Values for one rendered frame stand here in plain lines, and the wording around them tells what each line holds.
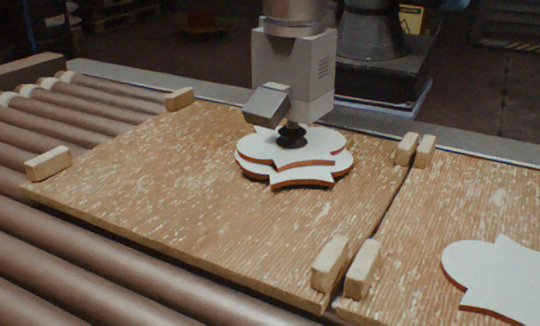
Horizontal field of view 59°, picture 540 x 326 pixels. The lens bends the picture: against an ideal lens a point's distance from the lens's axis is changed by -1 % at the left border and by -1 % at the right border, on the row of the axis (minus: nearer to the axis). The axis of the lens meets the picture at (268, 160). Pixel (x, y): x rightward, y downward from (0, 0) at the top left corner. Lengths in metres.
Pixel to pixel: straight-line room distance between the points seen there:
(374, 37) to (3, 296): 0.81
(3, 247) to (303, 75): 0.38
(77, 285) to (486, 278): 0.38
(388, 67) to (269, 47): 0.46
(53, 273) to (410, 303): 0.34
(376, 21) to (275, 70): 0.49
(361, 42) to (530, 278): 0.67
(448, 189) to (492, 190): 0.05
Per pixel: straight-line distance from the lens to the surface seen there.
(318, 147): 0.63
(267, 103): 0.55
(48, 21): 4.26
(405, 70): 1.00
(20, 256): 0.57
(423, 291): 0.46
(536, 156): 0.81
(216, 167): 0.63
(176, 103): 0.82
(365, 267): 0.43
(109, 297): 0.49
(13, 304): 0.51
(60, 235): 0.59
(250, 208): 0.55
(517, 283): 0.49
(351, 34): 1.05
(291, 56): 0.56
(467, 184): 0.64
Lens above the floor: 1.24
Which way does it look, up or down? 28 degrees down
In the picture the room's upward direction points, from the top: straight up
